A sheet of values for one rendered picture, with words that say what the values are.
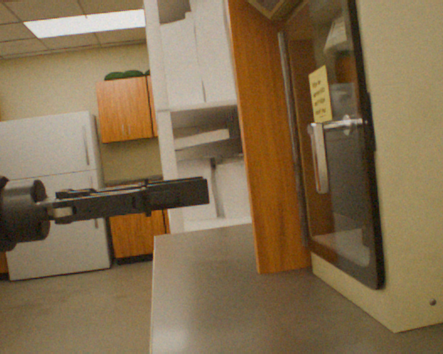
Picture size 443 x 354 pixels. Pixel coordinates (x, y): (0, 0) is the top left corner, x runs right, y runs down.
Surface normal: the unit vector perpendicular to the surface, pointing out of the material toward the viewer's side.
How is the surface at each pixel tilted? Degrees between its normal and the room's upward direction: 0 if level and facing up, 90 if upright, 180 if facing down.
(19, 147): 90
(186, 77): 91
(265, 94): 90
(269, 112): 90
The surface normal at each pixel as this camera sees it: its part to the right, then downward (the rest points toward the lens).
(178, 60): -0.36, 0.27
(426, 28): 0.13, 0.04
